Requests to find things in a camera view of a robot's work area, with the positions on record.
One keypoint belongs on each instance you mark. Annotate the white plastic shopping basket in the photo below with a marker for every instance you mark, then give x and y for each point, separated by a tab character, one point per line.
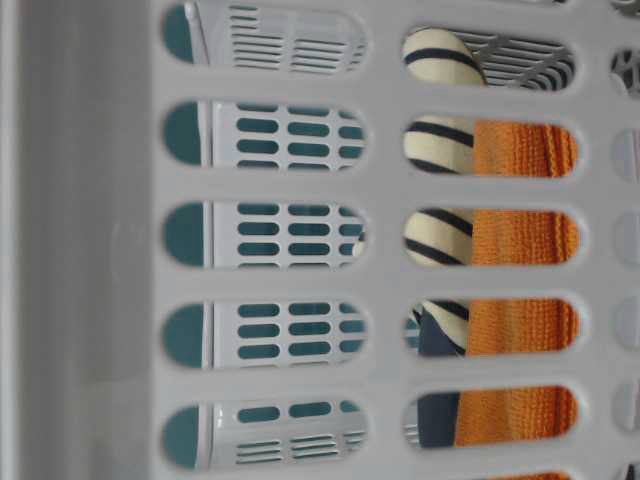
86	284

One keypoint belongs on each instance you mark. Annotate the cream navy striped cloth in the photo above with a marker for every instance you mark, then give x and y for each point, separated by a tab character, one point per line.
438	236

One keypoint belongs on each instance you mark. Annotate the dark navy cloth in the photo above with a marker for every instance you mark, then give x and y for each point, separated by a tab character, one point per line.
437	413

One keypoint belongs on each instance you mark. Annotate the orange knitted cloth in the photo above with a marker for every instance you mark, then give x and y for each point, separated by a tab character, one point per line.
514	326

